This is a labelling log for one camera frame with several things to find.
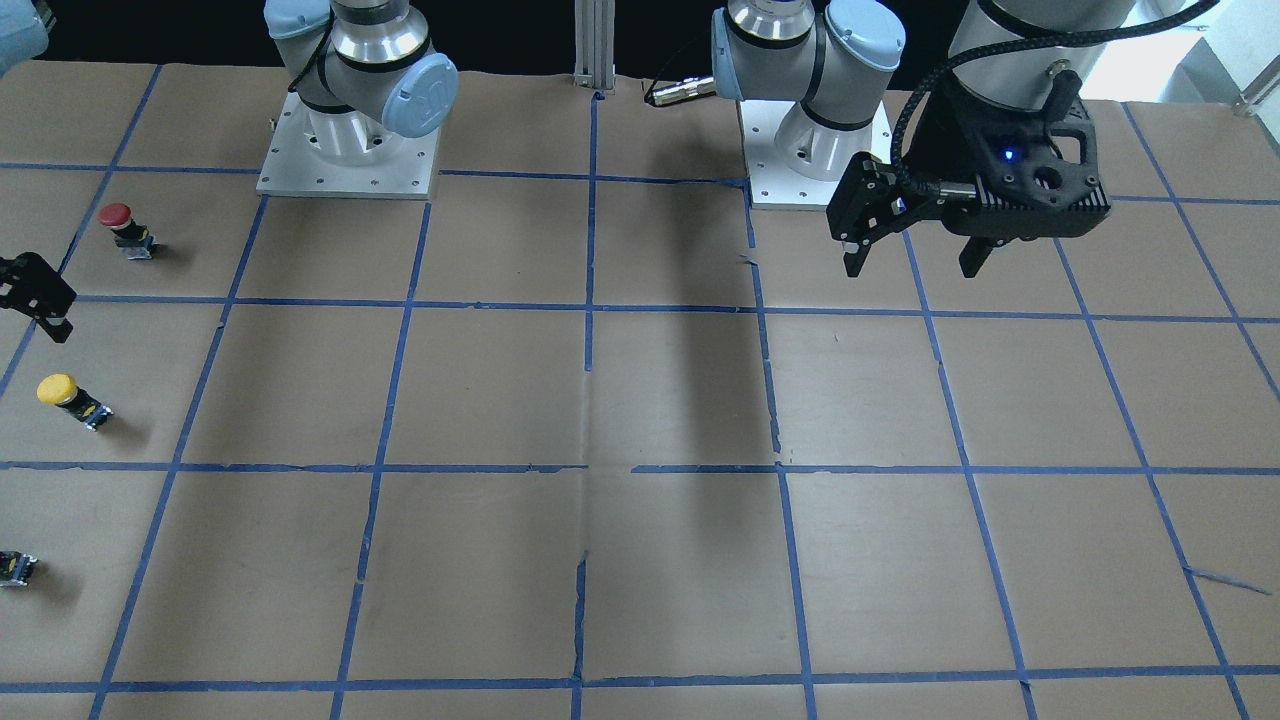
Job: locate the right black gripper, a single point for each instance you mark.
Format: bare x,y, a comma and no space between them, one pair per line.
32,285

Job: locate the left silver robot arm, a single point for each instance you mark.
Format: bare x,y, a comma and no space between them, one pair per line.
838,63

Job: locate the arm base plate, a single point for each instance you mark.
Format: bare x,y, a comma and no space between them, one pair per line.
335,152
793,162

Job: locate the aluminium frame post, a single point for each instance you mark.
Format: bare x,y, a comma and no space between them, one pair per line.
594,28

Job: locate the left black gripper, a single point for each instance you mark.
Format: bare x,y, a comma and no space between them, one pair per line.
948,135

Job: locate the red push button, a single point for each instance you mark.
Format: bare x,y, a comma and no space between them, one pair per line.
134,240

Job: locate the yellow push button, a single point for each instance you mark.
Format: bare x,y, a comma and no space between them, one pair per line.
63,391

